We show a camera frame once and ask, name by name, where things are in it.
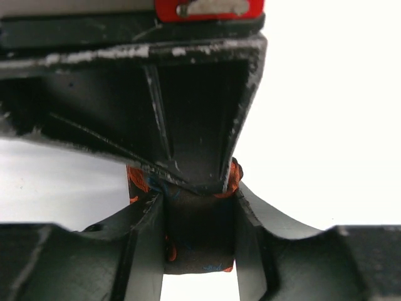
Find black tie orange flowers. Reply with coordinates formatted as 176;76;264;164
126;159;243;275

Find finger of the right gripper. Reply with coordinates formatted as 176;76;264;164
1;12;268;194

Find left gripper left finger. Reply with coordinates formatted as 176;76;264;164
1;194;165;300

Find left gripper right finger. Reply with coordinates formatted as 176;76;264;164
235;184;400;300

